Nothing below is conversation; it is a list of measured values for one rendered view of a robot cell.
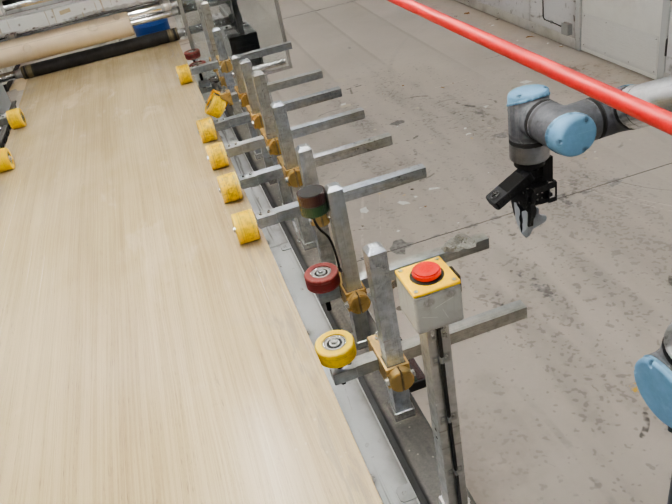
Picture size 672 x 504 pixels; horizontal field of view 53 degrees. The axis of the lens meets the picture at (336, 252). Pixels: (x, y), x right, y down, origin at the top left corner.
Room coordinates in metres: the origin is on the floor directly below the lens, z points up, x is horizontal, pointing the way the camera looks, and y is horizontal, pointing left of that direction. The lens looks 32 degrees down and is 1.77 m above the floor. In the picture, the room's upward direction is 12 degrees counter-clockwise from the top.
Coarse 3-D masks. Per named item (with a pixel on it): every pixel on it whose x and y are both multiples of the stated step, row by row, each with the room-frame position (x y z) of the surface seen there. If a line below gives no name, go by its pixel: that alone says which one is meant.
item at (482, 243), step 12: (480, 240) 1.34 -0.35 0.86; (432, 252) 1.33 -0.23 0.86; (444, 252) 1.32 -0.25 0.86; (456, 252) 1.33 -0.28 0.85; (468, 252) 1.33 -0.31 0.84; (396, 264) 1.32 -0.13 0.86; (408, 264) 1.31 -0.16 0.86; (360, 276) 1.30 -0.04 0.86; (336, 288) 1.27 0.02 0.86; (324, 300) 1.26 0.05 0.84
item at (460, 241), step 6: (456, 234) 1.37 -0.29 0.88; (462, 234) 1.37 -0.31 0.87; (450, 240) 1.34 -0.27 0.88; (456, 240) 1.34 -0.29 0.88; (462, 240) 1.34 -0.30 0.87; (468, 240) 1.33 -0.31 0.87; (474, 240) 1.34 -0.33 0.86; (444, 246) 1.33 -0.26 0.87; (450, 246) 1.33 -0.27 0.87; (456, 246) 1.32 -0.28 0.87; (462, 246) 1.32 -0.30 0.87; (468, 246) 1.32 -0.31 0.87; (474, 246) 1.32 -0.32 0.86
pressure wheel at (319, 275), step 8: (320, 264) 1.31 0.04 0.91; (328, 264) 1.30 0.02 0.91; (312, 272) 1.29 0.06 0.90; (320, 272) 1.28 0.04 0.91; (328, 272) 1.28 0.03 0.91; (336, 272) 1.27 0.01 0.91; (312, 280) 1.25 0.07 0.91; (320, 280) 1.25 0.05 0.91; (328, 280) 1.24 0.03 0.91; (336, 280) 1.26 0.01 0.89; (312, 288) 1.25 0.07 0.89; (320, 288) 1.24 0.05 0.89; (328, 288) 1.24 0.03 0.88; (328, 304) 1.28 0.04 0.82
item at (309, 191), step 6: (306, 186) 1.27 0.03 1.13; (312, 186) 1.26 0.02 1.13; (318, 186) 1.26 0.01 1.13; (300, 192) 1.25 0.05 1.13; (306, 192) 1.24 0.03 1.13; (312, 192) 1.24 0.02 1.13; (318, 192) 1.23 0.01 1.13; (330, 216) 1.23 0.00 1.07; (318, 228) 1.24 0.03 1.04; (324, 234) 1.24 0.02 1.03; (330, 240) 1.24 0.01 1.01; (336, 252) 1.24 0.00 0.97; (336, 258) 1.24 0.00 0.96
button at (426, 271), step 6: (420, 264) 0.76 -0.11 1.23; (426, 264) 0.76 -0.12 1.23; (432, 264) 0.76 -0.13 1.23; (414, 270) 0.75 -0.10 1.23; (420, 270) 0.75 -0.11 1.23; (426, 270) 0.75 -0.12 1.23; (432, 270) 0.74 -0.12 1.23; (438, 270) 0.74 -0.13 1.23; (414, 276) 0.74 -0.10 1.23; (420, 276) 0.74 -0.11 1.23; (426, 276) 0.73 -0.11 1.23; (432, 276) 0.73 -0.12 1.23; (438, 276) 0.74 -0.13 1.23
